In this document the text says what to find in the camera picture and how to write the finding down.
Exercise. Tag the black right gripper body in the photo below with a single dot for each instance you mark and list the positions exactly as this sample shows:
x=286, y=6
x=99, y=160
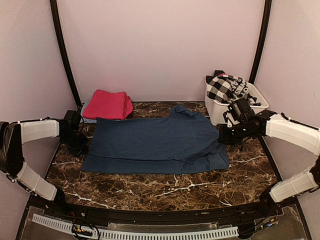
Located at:
x=235, y=136

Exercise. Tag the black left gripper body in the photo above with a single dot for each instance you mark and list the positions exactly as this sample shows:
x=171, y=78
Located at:
x=78, y=144

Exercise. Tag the pink trousers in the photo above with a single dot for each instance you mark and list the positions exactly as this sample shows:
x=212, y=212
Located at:
x=109, y=105

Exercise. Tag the dark blue garment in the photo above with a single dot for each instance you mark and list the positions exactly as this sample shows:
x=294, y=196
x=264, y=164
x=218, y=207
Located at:
x=185, y=142

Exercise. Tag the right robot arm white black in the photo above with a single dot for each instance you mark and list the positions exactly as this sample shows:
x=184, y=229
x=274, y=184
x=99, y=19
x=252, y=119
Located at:
x=294, y=145

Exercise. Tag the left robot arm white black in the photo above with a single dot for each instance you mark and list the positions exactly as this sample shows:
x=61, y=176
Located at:
x=20, y=152

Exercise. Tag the folded light blue shirt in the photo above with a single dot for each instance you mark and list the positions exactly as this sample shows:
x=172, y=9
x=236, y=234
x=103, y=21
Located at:
x=87, y=120

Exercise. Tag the black shirt white lettering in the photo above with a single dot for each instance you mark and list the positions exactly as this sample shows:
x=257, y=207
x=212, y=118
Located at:
x=240, y=89

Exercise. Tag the black white checkered shirt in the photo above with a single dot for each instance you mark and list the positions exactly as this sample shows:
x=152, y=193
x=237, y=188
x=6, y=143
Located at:
x=218, y=87

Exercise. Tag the pink garment in bin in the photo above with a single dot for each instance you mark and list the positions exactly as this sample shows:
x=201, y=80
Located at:
x=225, y=75

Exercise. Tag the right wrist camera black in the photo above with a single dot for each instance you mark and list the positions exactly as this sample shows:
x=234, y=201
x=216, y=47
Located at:
x=241, y=110

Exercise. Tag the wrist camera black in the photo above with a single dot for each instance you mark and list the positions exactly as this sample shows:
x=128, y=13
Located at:
x=73, y=118
x=241, y=110

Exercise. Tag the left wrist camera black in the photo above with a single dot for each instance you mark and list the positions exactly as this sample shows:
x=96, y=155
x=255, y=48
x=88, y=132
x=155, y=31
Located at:
x=73, y=118

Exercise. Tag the black curved front rail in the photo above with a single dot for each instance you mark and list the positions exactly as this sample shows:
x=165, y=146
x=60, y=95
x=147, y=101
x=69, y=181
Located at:
x=239, y=214

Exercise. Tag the white slotted cable duct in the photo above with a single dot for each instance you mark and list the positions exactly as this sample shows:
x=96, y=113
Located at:
x=121, y=231

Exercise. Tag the right black corner post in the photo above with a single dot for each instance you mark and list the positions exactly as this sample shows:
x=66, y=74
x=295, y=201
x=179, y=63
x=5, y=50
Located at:
x=261, y=40

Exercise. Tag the black corner post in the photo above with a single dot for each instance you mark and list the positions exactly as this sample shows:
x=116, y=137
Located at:
x=63, y=51
x=261, y=40

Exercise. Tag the left black corner post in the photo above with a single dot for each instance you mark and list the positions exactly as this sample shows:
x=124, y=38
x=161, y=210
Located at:
x=63, y=51

